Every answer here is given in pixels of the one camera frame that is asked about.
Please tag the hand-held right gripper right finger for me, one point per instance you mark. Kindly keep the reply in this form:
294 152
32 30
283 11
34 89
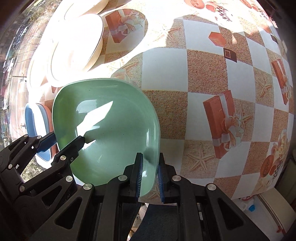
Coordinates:
161 185

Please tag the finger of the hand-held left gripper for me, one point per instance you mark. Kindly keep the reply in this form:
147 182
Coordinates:
47 141
74 144

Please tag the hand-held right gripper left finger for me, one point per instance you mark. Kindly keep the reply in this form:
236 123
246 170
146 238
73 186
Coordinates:
139 178

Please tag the green square bowl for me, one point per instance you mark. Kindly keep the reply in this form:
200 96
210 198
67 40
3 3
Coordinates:
115 125

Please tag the blue bowl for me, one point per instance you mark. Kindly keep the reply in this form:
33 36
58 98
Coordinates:
32 125

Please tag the dark cloth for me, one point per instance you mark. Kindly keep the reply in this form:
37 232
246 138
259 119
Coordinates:
161 222

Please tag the white round plate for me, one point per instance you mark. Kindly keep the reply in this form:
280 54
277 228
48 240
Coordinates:
37 67
76 46

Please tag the white bottle with blue cap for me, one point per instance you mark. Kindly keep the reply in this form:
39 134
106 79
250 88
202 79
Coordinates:
248 205

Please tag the checkered printed tablecloth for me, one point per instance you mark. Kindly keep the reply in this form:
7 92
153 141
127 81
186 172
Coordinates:
208 74

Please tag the cream round bowl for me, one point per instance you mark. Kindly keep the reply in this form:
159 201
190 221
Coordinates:
76 7

